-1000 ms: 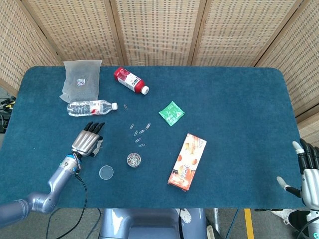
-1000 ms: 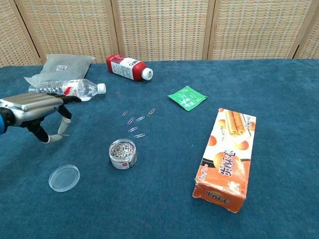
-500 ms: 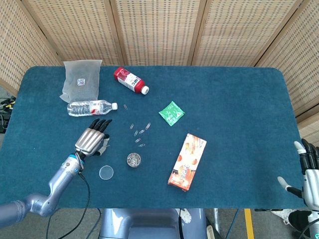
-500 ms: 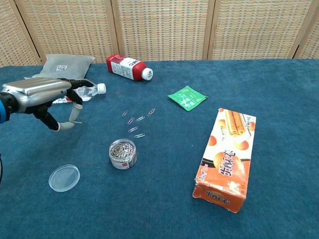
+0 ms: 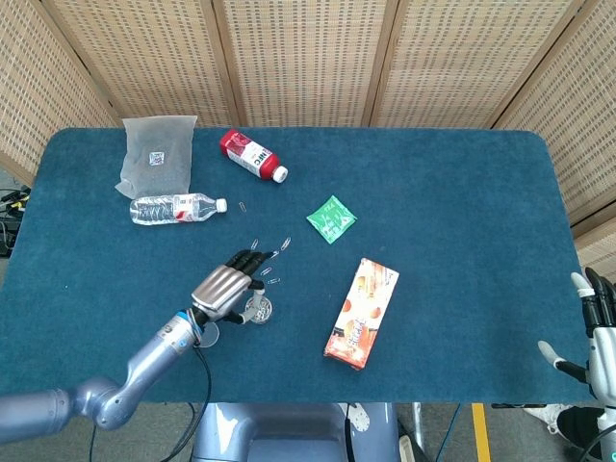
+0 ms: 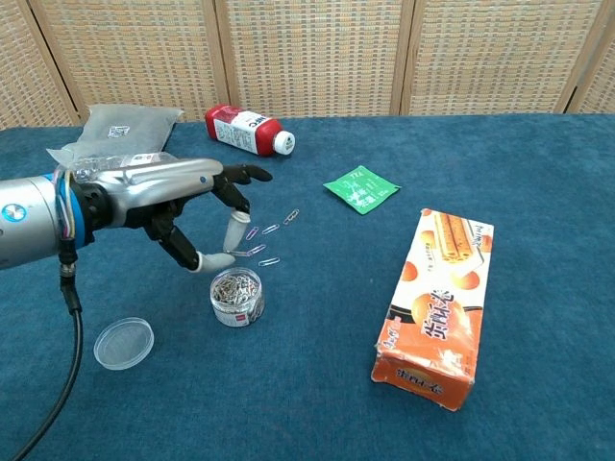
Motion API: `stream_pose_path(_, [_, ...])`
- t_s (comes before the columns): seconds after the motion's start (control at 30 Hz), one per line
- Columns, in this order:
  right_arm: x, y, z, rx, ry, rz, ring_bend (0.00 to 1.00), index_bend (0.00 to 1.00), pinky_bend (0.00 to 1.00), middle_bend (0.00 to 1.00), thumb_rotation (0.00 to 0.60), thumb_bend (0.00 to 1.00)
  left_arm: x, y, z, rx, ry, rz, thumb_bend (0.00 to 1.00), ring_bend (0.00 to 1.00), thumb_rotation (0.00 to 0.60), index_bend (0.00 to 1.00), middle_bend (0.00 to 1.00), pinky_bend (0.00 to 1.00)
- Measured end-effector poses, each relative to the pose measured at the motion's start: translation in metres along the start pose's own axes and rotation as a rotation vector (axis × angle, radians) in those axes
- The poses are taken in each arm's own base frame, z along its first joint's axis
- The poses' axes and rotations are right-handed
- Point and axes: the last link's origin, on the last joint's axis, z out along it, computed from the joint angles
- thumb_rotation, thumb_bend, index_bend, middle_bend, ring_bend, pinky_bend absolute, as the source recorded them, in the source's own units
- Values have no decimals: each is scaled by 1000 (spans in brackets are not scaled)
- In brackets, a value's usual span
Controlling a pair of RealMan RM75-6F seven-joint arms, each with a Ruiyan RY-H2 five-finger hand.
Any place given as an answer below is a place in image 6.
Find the translucent plastic bag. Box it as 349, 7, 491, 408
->
46, 104, 185, 168

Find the clear round plastic lid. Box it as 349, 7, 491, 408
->
92, 316, 156, 371

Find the orange biscuit box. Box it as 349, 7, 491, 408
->
370, 207, 496, 412

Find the blue felt table cover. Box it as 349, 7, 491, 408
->
0, 113, 615, 461

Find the red juice bottle white cap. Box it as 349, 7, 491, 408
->
204, 104, 296, 158

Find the green tea sachet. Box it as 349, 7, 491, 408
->
322, 165, 403, 216

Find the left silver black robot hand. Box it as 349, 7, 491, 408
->
74, 158, 274, 274

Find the clear jar of paper clips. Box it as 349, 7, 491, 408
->
209, 267, 266, 328

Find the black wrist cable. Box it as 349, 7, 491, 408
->
12, 258, 84, 461

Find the woven folding screen panel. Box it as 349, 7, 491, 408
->
400, 0, 612, 116
213, 0, 415, 119
0, 0, 82, 131
566, 0, 615, 115
26, 0, 231, 124

